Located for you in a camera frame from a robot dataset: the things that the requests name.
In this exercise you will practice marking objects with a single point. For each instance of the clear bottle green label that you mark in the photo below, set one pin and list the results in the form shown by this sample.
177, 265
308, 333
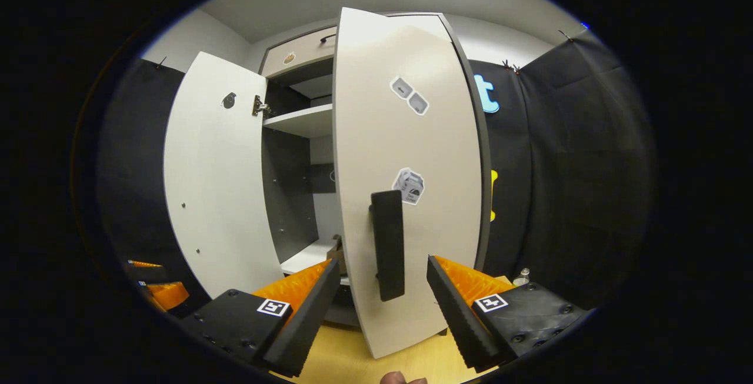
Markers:
522, 279

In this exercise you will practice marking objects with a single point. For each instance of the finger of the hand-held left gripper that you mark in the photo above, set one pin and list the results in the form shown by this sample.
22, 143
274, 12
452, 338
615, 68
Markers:
167, 296
147, 272

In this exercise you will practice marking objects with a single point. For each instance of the white shoe cabinet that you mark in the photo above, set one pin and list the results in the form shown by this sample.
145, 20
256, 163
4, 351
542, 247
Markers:
291, 196

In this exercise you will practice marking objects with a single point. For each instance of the white cabinet drawer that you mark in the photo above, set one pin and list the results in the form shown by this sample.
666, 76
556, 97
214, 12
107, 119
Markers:
306, 52

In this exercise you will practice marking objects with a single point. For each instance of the brown fuzzy shoe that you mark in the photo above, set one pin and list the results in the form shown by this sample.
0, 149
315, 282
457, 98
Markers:
337, 251

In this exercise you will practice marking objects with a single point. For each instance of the black backdrop cloth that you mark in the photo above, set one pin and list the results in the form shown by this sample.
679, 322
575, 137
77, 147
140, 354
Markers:
588, 166

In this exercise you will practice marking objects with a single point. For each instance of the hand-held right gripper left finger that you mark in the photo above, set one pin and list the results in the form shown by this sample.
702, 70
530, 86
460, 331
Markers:
306, 319

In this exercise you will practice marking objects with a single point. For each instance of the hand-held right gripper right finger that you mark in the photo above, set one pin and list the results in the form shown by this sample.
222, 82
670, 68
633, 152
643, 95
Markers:
453, 313

